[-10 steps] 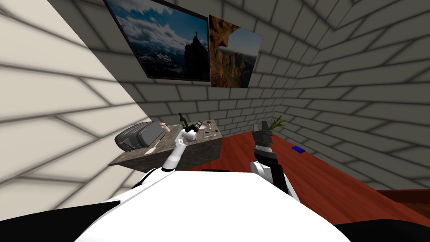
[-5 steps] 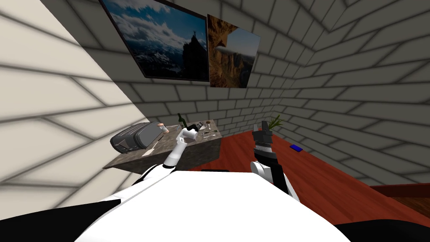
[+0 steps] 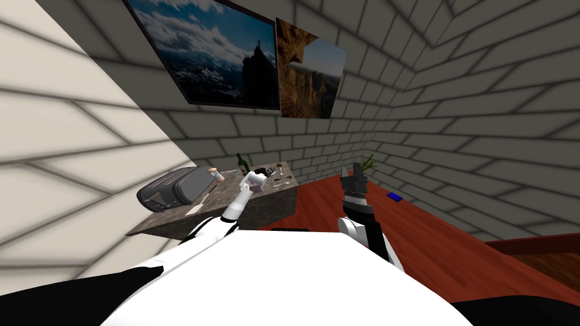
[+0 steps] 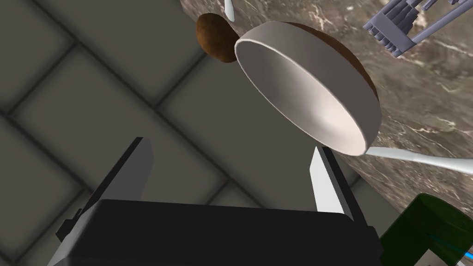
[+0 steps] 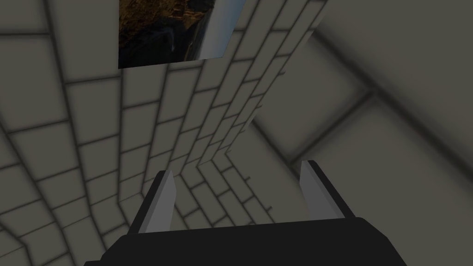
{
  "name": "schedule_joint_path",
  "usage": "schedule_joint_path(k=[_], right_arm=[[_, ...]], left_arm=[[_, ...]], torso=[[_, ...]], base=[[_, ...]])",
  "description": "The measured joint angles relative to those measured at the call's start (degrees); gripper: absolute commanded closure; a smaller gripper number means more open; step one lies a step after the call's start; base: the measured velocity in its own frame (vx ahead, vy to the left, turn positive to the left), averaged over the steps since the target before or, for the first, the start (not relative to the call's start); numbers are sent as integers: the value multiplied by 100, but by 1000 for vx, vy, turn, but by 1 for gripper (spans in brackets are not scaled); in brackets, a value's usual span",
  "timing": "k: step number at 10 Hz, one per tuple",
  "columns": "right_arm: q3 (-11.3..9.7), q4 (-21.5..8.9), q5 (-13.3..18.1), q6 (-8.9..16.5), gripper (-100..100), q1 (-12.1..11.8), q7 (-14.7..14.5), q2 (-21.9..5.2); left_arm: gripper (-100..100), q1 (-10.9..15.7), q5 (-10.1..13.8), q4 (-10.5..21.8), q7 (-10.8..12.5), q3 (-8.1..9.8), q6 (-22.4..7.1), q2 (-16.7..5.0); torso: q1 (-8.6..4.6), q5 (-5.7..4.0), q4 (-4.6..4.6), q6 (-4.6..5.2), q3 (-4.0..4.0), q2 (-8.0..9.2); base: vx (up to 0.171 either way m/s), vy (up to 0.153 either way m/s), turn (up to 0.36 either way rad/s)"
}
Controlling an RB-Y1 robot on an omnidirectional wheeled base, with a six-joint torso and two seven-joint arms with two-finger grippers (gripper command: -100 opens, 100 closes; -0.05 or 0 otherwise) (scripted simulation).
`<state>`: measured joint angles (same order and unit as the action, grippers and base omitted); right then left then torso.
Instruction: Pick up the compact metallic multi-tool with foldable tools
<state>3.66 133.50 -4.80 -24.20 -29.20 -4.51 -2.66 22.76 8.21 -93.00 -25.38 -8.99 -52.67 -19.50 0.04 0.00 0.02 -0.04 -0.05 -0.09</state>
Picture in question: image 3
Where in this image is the framed mountain sky picture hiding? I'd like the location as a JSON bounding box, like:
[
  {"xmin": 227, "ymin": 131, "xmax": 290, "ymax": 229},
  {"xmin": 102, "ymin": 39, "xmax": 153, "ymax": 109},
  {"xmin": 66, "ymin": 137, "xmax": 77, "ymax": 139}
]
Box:
[{"xmin": 121, "ymin": 0, "xmax": 282, "ymax": 111}]

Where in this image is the dark green wine bottle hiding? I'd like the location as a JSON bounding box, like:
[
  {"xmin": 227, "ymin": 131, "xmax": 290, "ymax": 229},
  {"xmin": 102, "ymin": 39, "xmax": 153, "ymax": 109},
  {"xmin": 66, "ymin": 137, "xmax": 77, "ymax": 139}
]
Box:
[{"xmin": 235, "ymin": 153, "xmax": 251, "ymax": 177}]

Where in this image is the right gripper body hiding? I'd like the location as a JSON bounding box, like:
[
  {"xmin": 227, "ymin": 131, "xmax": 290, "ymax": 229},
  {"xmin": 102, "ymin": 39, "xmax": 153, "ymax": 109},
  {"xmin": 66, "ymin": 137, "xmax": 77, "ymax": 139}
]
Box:
[{"xmin": 339, "ymin": 174, "xmax": 369, "ymax": 197}]

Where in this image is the pale flat knife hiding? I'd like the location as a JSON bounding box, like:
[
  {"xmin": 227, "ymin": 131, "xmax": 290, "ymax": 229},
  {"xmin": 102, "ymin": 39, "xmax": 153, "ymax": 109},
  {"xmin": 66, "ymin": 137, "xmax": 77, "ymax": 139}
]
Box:
[{"xmin": 185, "ymin": 190, "xmax": 212, "ymax": 217}]

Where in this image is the brown stone table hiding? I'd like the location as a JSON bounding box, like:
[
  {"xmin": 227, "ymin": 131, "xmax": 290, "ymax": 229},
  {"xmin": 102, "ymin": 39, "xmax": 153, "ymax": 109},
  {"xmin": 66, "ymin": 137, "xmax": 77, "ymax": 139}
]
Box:
[{"xmin": 125, "ymin": 160, "xmax": 300, "ymax": 241}]

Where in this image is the brown canyon picture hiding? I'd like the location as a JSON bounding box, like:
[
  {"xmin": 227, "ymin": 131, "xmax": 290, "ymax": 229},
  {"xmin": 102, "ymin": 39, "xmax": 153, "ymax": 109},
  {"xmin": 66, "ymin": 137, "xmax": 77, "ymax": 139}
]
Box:
[{"xmin": 275, "ymin": 18, "xmax": 349, "ymax": 120}]

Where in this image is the dark grey toaster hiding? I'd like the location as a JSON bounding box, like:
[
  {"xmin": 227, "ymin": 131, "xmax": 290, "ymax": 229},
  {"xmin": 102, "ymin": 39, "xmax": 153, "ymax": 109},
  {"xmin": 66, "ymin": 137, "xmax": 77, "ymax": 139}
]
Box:
[{"xmin": 136, "ymin": 165, "xmax": 219, "ymax": 213}]

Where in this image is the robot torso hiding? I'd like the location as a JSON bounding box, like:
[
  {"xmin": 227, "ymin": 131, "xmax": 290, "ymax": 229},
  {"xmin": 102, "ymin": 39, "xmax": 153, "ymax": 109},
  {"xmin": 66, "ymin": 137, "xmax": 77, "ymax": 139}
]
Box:
[{"xmin": 100, "ymin": 228, "xmax": 474, "ymax": 326}]

